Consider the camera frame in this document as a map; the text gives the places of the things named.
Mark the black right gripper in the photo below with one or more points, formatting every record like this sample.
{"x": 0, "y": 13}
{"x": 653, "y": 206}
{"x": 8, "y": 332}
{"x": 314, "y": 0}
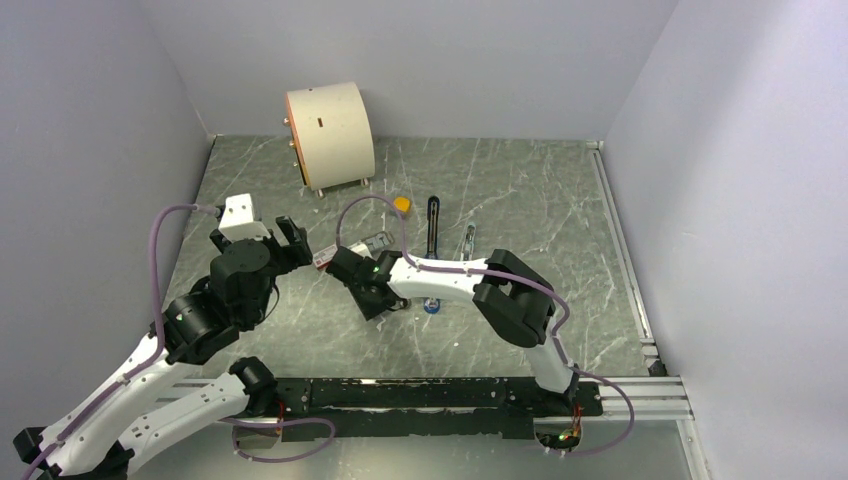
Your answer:
{"x": 370, "y": 311}

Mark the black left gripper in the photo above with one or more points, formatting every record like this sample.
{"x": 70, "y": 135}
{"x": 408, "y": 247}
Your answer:
{"x": 300, "y": 250}

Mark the red white staple box sleeve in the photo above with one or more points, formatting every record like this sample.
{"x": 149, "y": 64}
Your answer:
{"x": 322, "y": 258}

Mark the blue black stapler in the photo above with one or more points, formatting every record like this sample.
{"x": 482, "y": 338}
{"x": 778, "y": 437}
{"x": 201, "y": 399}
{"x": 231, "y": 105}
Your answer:
{"x": 432, "y": 305}

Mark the light blue small box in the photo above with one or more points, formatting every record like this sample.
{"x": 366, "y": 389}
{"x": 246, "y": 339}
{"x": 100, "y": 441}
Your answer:
{"x": 468, "y": 242}

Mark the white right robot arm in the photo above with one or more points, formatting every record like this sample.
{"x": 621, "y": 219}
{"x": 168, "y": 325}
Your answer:
{"x": 518, "y": 304}

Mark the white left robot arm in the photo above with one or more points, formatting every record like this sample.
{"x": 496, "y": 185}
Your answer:
{"x": 115, "y": 430}

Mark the yellow grey small box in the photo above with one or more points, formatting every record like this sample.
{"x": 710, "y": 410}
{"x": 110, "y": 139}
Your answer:
{"x": 403, "y": 205}

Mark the beige cylindrical drum device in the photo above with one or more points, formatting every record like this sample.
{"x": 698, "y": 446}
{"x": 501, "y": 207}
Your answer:
{"x": 331, "y": 135}

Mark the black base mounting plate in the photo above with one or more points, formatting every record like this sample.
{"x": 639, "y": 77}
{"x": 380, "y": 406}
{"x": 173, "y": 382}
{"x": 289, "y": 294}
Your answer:
{"x": 361, "y": 424}

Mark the aluminium right side rail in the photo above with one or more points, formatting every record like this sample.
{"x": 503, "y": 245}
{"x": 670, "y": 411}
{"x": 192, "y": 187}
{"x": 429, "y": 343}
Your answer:
{"x": 648, "y": 346}

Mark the aluminium rail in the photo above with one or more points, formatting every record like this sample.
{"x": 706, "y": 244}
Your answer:
{"x": 650, "y": 398}
{"x": 648, "y": 346}

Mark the aluminium front rail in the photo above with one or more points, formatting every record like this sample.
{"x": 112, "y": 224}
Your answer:
{"x": 650, "y": 398}

